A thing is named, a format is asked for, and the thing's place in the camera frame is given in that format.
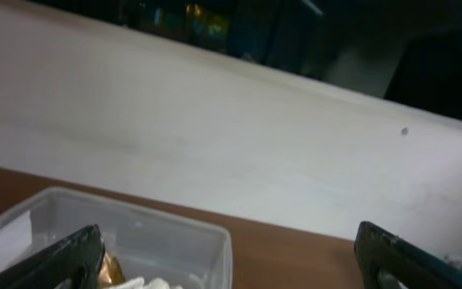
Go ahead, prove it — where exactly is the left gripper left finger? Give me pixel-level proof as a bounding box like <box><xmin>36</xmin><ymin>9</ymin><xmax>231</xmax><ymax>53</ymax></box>
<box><xmin>0</xmin><ymin>224</ymin><xmax>105</xmax><ymax>289</ymax></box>

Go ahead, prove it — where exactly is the gold foil wrapper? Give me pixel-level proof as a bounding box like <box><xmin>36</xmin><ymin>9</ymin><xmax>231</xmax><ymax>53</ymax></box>
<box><xmin>98</xmin><ymin>251</ymin><xmax>125</xmax><ymax>288</ymax></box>

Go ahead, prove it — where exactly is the clear plastic bin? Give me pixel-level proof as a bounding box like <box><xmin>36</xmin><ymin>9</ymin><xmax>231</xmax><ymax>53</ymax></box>
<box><xmin>0</xmin><ymin>187</ymin><xmax>233</xmax><ymax>289</ymax></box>

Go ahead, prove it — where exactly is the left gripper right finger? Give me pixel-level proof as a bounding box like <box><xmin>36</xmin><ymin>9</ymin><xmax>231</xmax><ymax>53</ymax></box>
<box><xmin>354</xmin><ymin>222</ymin><xmax>462</xmax><ymax>289</ymax></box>

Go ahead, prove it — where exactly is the white tissue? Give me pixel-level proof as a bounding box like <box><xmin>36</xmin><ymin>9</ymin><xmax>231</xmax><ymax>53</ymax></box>
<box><xmin>106</xmin><ymin>277</ymin><xmax>182</xmax><ymax>289</ymax></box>

